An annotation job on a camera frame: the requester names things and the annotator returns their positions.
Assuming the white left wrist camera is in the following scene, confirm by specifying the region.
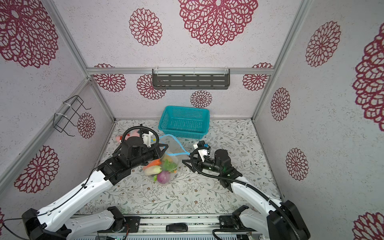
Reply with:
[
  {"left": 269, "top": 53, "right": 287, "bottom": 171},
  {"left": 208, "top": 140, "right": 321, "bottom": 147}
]
[{"left": 142, "top": 132, "right": 157, "bottom": 148}]

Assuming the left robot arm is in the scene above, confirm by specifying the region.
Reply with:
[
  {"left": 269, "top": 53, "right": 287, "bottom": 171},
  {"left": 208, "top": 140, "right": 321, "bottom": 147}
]
[{"left": 22, "top": 137, "right": 169, "bottom": 240}]

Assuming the grey wall shelf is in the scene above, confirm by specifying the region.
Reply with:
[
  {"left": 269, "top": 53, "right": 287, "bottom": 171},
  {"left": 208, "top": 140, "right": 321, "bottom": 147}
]
[{"left": 152, "top": 69, "right": 231, "bottom": 90}]

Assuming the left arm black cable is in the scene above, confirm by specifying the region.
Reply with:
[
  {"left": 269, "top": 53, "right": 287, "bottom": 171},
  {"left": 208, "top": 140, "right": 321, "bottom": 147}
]
[{"left": 1, "top": 125, "right": 160, "bottom": 240}]

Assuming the small black device on rail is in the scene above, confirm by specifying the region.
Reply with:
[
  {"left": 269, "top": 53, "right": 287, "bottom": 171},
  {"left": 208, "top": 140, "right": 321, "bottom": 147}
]
[{"left": 166, "top": 223, "right": 188, "bottom": 233}]

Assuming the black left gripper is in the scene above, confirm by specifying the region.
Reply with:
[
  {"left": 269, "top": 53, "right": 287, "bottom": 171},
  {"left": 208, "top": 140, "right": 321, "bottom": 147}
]
[{"left": 130, "top": 142, "right": 169, "bottom": 170}]

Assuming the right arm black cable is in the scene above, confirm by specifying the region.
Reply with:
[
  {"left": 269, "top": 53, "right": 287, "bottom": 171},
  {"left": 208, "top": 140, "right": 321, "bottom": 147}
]
[{"left": 189, "top": 146, "right": 302, "bottom": 240}]

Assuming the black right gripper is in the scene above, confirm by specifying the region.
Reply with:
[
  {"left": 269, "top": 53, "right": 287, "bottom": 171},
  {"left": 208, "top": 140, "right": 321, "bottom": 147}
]
[{"left": 183, "top": 151, "right": 224, "bottom": 176}]

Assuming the purple onion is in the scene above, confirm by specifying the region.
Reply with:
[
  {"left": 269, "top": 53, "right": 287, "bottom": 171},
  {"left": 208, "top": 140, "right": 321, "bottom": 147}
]
[{"left": 157, "top": 171, "right": 171, "bottom": 184}]

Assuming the teal plastic basket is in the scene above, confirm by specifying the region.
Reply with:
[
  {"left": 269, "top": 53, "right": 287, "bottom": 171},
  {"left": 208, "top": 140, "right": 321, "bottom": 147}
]
[{"left": 158, "top": 106, "right": 210, "bottom": 139}]

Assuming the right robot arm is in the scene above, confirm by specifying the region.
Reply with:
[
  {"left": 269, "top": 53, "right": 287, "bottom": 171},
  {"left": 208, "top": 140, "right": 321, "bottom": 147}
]
[{"left": 182, "top": 147, "right": 311, "bottom": 240}]

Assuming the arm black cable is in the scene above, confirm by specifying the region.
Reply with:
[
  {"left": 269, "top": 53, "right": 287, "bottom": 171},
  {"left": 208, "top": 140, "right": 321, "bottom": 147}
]
[
  {"left": 1, "top": 125, "right": 160, "bottom": 240},
  {"left": 189, "top": 146, "right": 302, "bottom": 240}
]

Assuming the orange carrot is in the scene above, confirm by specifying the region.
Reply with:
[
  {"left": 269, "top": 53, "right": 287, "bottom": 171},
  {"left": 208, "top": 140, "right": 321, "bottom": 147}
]
[{"left": 146, "top": 159, "right": 162, "bottom": 168}]

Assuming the black wire wall rack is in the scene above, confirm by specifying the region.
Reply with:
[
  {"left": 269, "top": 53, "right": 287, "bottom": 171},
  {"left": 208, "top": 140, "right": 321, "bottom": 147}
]
[{"left": 52, "top": 95, "right": 91, "bottom": 137}]

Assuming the clear zip top bag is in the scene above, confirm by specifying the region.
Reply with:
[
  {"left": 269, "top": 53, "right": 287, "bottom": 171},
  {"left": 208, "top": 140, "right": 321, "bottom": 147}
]
[{"left": 143, "top": 135, "right": 190, "bottom": 185}]

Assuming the white radish with leaves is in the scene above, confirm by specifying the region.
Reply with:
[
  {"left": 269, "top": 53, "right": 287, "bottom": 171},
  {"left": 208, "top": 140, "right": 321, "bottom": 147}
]
[{"left": 143, "top": 159, "right": 178, "bottom": 176}]

